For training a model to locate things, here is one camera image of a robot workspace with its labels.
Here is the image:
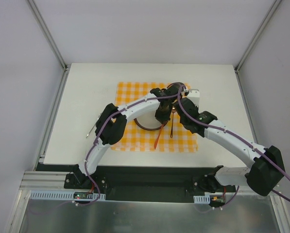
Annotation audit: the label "copper spoon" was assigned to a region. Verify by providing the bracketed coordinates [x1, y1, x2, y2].
[170, 107, 176, 138]

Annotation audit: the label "yellow white checkered cloth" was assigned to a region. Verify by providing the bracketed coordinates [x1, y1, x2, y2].
[111, 82, 198, 152]

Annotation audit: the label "orange chopsticks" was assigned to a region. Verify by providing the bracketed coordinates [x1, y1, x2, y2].
[154, 124, 164, 149]

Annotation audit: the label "red rimmed cream plate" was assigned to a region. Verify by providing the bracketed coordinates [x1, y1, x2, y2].
[135, 112, 162, 131]

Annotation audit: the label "metal cup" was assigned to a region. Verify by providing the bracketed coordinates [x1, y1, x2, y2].
[173, 82, 186, 87]

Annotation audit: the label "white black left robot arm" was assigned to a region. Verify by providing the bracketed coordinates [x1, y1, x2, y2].
[73, 83, 187, 189]

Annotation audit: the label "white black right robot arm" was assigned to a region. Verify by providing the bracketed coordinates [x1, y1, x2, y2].
[174, 98, 285, 196]

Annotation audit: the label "silver fork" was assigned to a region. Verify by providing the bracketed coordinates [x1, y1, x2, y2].
[85, 116, 100, 138]

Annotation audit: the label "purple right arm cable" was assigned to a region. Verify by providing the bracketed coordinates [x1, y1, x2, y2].
[177, 83, 290, 212]

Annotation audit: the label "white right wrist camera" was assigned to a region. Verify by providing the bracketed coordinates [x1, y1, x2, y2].
[186, 89, 200, 107]

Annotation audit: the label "aluminium right side rail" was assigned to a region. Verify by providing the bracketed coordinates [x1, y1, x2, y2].
[234, 69, 258, 143]

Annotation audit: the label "aluminium rail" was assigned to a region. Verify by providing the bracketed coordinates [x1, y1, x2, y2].
[234, 69, 258, 143]
[32, 65, 71, 171]
[19, 169, 283, 195]

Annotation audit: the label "right white cable duct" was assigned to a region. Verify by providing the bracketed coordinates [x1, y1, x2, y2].
[193, 195, 211, 204]

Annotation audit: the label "white cable duct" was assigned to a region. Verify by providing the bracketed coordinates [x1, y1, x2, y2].
[30, 190, 106, 201]
[193, 195, 211, 204]

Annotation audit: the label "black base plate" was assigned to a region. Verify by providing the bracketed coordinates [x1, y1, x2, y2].
[36, 164, 237, 207]

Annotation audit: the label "aluminium frame post right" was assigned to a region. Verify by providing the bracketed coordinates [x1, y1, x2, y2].
[235, 0, 284, 73]

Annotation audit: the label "aluminium frame post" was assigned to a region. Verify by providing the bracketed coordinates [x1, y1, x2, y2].
[235, 0, 284, 73]
[26, 0, 68, 70]

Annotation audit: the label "aluminium left side rail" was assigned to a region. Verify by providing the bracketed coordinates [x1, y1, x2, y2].
[32, 65, 71, 171]

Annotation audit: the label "aluminium front rail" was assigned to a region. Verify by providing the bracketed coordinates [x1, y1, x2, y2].
[19, 169, 283, 195]

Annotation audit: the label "left white cable duct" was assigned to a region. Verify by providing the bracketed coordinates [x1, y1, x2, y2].
[30, 190, 106, 201]

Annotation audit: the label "aluminium frame post left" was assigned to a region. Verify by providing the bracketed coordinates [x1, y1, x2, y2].
[26, 0, 68, 70]

